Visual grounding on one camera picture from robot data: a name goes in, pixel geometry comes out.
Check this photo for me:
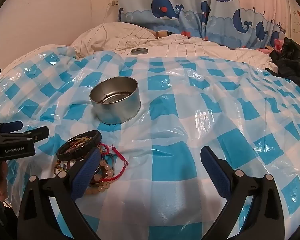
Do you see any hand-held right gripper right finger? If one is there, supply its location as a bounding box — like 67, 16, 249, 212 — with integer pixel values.
200, 146, 294, 240

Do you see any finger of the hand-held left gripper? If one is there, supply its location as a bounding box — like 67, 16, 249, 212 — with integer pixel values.
0, 121, 23, 133
0, 126, 50, 143

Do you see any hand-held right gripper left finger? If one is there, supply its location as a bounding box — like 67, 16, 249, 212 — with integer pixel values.
17, 146, 102, 240

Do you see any brown bead bracelet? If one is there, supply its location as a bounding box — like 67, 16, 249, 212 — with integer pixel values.
84, 180, 112, 196

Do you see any pink bead bracelet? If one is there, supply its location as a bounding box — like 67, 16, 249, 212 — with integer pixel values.
95, 159, 115, 188

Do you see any black braided bracelet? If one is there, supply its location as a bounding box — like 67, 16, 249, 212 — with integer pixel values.
56, 130, 102, 162

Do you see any red string bracelet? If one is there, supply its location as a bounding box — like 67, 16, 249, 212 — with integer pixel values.
97, 143, 129, 183

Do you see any round metal tin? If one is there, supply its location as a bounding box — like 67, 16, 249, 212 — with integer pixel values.
89, 77, 141, 125

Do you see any blue checkered plastic sheet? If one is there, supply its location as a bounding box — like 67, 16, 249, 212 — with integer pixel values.
0, 51, 300, 240

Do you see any round metal tin lid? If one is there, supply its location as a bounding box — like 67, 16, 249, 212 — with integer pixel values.
130, 47, 148, 55

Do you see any white striped blanket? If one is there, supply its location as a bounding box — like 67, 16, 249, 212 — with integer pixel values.
0, 22, 278, 70

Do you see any black cloth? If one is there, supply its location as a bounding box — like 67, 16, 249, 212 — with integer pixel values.
265, 37, 300, 93

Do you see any pink cloth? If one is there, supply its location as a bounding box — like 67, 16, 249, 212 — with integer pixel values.
257, 39, 283, 55

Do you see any brown cylindrical object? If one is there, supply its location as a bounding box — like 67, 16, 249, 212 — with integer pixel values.
151, 30, 175, 39

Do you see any whale print curtain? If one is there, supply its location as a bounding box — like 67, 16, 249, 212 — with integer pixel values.
116, 0, 287, 50

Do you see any white charging cable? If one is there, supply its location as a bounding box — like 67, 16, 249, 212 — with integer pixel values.
101, 0, 115, 48

